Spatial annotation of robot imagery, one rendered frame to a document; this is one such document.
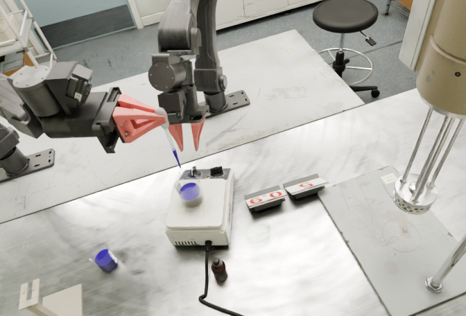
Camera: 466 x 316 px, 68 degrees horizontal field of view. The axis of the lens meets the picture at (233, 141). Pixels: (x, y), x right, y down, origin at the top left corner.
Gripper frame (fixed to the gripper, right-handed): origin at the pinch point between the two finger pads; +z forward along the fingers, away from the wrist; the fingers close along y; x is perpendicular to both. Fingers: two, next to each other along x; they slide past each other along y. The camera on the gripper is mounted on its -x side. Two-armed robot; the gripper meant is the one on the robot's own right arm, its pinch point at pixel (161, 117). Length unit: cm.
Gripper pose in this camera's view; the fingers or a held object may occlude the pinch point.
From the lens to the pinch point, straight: 58.7
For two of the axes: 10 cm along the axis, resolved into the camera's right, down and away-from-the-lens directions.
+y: 0.6, -7.4, 6.7
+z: 9.9, -0.4, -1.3
